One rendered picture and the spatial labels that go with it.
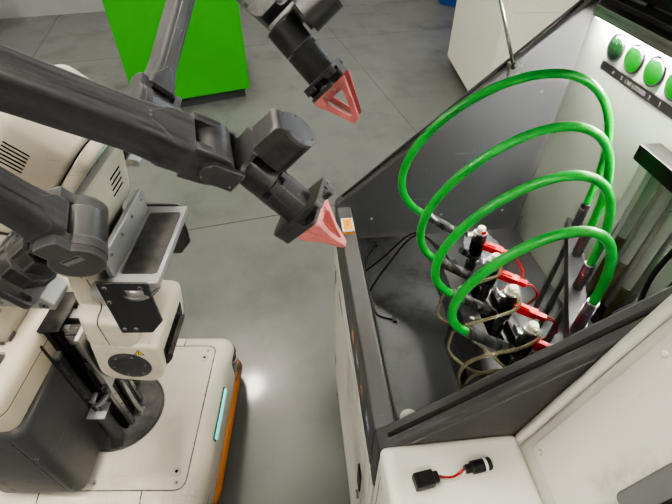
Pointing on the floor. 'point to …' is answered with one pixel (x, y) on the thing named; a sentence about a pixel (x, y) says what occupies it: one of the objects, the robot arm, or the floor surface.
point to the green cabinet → (234, 59)
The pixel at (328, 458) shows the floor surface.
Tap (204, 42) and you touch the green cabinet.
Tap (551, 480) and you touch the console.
